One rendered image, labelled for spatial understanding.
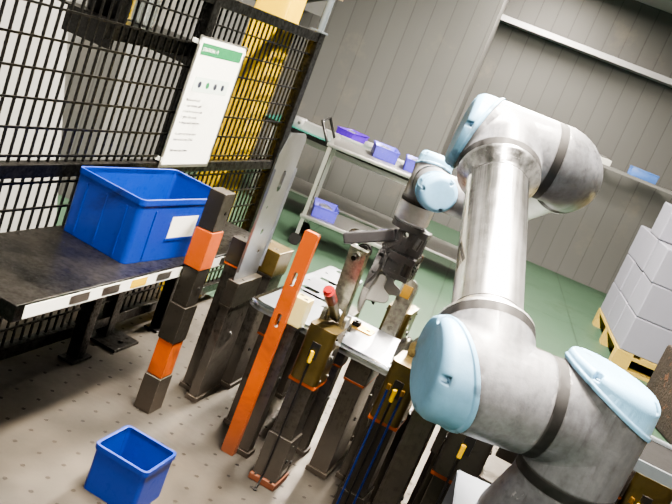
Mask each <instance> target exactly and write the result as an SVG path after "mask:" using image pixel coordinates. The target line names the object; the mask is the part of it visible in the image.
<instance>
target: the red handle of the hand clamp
mask: <svg viewBox="0 0 672 504"><path fill-rule="evenodd" d="M323 295H324V298H325V302H326V304H327V306H328V309H329V313H330V318H331V320H332V321H334V322H336V323H338V322H339V319H340V316H341V315H340V312H339V308H338V304H337V296H336V292H335V289H334V287H333V286H331V285H328V286H325V287H324V288H323Z"/></svg>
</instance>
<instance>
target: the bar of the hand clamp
mask: <svg viewBox="0 0 672 504"><path fill-rule="evenodd" d="M371 254H372V247H371V245H370V244H368V243H361V244H360V245H359V246H358V244H356V243H354V244H352V245H351V246H350V249H349V251H348V254H347V257H346V260H345V263H344V265H343V268H342V271H341V274H340V277H339V280H338V282H337V285H336V288H335V292H336V296H337V304H338V308H339V309H340V310H342V313H341V316H340V319H339V322H338V324H337V326H338V327H341V325H342V322H343V320H344V318H345V317H346V316H347V315H348V313H349V310H350V308H351V305H352V302H353V299H354V297H355V294H356V291H357V288H358V286H359V283H360V280H361V277H362V275H363V272H364V269H365V267H366V264H367V261H368V258H369V256H370V255H371ZM325 320H326V321H329V320H331V318H330V313H329V309H328V311H327V313H326V316H325Z"/></svg>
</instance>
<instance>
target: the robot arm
mask: <svg viewBox="0 0 672 504"><path fill-rule="evenodd" d="M453 169H457V177H455V176H453V175H452V170H453ZM602 181H603V164H602V160H601V157H600V154H599V152H598V151H597V149H596V147H595V145H594V144H593V142H592V141H591V140H590V139H589V138H588V137H587V136H586V135H585V134H583V133H582V132H581V131H579V130H578V129H576V128H574V127H571V126H569V125H567V124H564V123H561V122H559V121H556V120H554V119H551V118H549V117H546V116H543V115H541V114H538V113H536V112H533V111H531V110H528V109H526V108H523V107H521V106H518V105H516V104H513V103H511V102H508V101H506V99H505V98H498V97H495V96H492V95H489V94H480V95H478V96H477V97H476V98H475V99H474V100H473V101H472V103H471V104H470V106H469V107H468V109H467V111H466V113H465V114H464V116H463V118H462V120H461V122H460V124H459V126H458V128H457V130H456V132H455V134H454V136H453V138H452V140H451V142H450V145H449V147H448V149H447V152H446V155H445V157H444V156H442V155H440V154H437V153H435V152H432V151H429V150H423V151H422V152H421V153H420V156H419V158H418V160H417V161H416V162H415V166H414V169H413V171H412V173H411V176H410V178H409V180H408V183H407V185H406V187H405V190H404V192H403V194H402V197H401V199H400V201H399V203H398V206H397V208H396V210H395V213H394V214H395V216H394V218H393V220H392V224H394V225H395V226H397V227H398V228H391V229H375V230H359V229H356V228H354V229H351V230H349V232H345V233H343V241H344V243H345V244H351V245H352V244H354V243H356V244H358V245H359V244H361V243H371V242H383V243H382V247H381V248H380V250H379V251H378V253H377V255H376V257H375V260H374V263H373V265H372V267H371V268H370V270H369V273H368V275H367V277H366V279H365V282H364V284H363V287H362V290H361V292H360V295H359V298H358V301H357V311H358V312H361V310H362V308H363V306H364V304H365V302H366V300H368V301H371V303H372V304H373V305H374V304H375V302H378V303H386V302H387V301H388V300H389V295H393V296H398V295H399V294H400V289H399V287H398V286H397V285H396V284H395V283H394V279H395V280H397V281H400V282H402V283H404V284H406V283H407V282H409V281H410V280H412V279H413V280H414V278H415V275H416V273H417V271H418V269H419V266H420V264H421V262H422V261H423V255H422V253H423V251H424V249H425V246H426V244H427V242H428V240H430V238H431V236H432V233H430V232H427V231H425V228H427V227H428V225H429V222H430V220H431V218H432V216H433V213H444V214H446V215H449V216H452V217H454V218H457V219H460V220H462V222H461V229H460V237H459V245H458V252H457V260H456V268H455V276H454V284H453V292H452V300H451V304H449V305H448V306H446V307H445V308H444V309H443V310H442V311H441V312H440V313H439V314H438V315H436V316H434V317H432V318H431V319H430V320H429V321H428V322H427V323H426V325H425V326H424V328H423V330H422V331H421V334H420V336H419V338H418V341H417V344H416V347H415V356H414V357H413V359H412V364H411V371H410V395H411V400H412V404H413V406H414V408H415V410H416V412H417V413H418V414H419V415H420V416H421V417H422V418H423V419H425V420H427V421H429V422H432V423H434V424H436V425H439V426H441V427H442V428H444V429H445V430H447V431H449V432H451V433H455V434H458V433H460V434H463V435H466V436H469V437H472V438H474V439H477V440H480V441H483V442H486V443H489V444H491V445H494V446H497V447H500V448H503V449H506V450H508V451H511V452H514V453H517V454H518V455H517V456H516V458H515V460H514V462H513V463H512V464H511V465H510V466H509V467H508V468H507V469H506V470H505V471H504V472H503V473H502V474H501V475H500V476H499V477H498V478H497V479H496V480H495V481H494V482H493V483H492V484H491V485H490V486H488V487H487V488H486V489H485V490H484V491H483V492H482V494H481V495H480V497H479V499H478V501H477V503H476V504H615V502H616V500H617V499H618V497H619V495H620V493H621V491H622V489H623V487H624V486H625V484H626V482H627V480H628V478H629V476H630V474H631V473H632V471H633V469H634V467H635V465H636V463H637V461H638V460H639V458H640V456H641V454H642V452H643V450H644V448H645V447H646V445H647V443H650V442H651V435H652V433H653V430H654V428H655V426H656V424H657V422H658V420H659V418H660V415H661V407H660V404H659V402H658V400H657V398H656V397H655V396H654V394H653V393H652V392H651V391H650V390H649V389H648V388H647V387H646V386H644V385H643V384H642V383H641V382H640V381H638V380H637V379H636V378H634V377H633V376H632V375H630V374H629V373H628V372H626V371H625V370H623V369H622V368H620V367H619V366H617V365H615V364H614V363H612V362H611V361H609V360H607V359H605V358H604V357H602V356H600V355H598V354H596V353H594V352H592V351H590V350H587V349H585V348H581V347H576V346H574V347H571V348H570V349H569V351H566V352H565V355H564V356H565V358H560V357H557V356H555V355H552V354H550V353H547V352H544V351H541V350H539V349H537V348H536V329H535V325H534V322H533V320H532V319H531V318H530V316H529V315H528V314H527V313H526V312H525V311H524V290H525V269H526V249H527V228H528V220H531V219H533V218H536V217H539V216H542V215H545V214H548V213H551V212H552V213H556V214H567V213H571V212H574V211H577V210H579V209H582V208H583V207H585V206H587V205H588V204H589V203H590V202H591V201H592V200H593V199H594V198H595V197H596V195H597V194H598V192H599V190H600V187H601V185H602ZM406 233H408V234H409V236H408V237H407V235H406Z"/></svg>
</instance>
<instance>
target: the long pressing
mask: <svg viewBox="0 0 672 504"><path fill-rule="evenodd" d="M282 289H283V286H280V287H278V288H275V289H273V290H270V291H267V292H265V293H262V294H259V295H257V296H254V297H252V298H251V299H250V304H251V305H252V306H253V307H254V308H255V309H257V310H258V311H260V312H262V313H264V314H266V315H268V316H270V317H272V315H273V312H274V309H275V307H276V304H277V302H278V299H279V296H280V294H281V291H282ZM299 293H302V294H304V295H306V296H308V297H310V298H312V299H314V303H313V306H312V308H311V311H310V313H309V316H308V318H307V321H306V323H305V325H304V327H303V328H302V329H300V332H301V333H303V334H305V335H306V334H307V331H308V329H309V325H310V324H311V321H313V320H315V319H316V318H318V317H320V315H321V312H322V310H323V307H325V306H326V305H327V304H326V302H324V301H322V300H320V299H318V298H316V297H314V296H312V295H310V294H308V293H306V292H304V291H302V290H300V291H299ZM322 306H323V307H322ZM348 315H349V316H351V317H352V320H355V319H357V320H359V321H361V322H362V324H361V325H363V326H365V327H367V328H369V329H371V330H373V331H375V333H374V334H373V335H371V336H368V335H366V334H364V333H362V332H360V331H358V330H356V329H354V328H352V327H351V329H350V332H347V331H346V333H345V334H346V335H345V337H344V338H343V340H342V342H341V345H340V347H339V350H338V352H340V353H342V354H343V355H345V356H347V357H349V358H351V359H353V360H355V361H357V362H359V363H361V364H363V365H365V366H367V367H369V368H371V369H373V370H374V371H376V372H378V373H380V374H382V375H384V376H386V375H387V373H388V370H389V368H390V366H391V364H390V362H391V361H393V359H394V353H395V350H396V348H397V346H398V343H399V342H400V339H398V338H396V337H394V336H392V335H390V334H388V333H386V332H384V331H382V330H380V329H378V328H376V327H374V326H372V325H370V324H368V323H366V322H364V321H362V320H360V319H358V318H356V317H354V316H352V315H350V314H348Z"/></svg>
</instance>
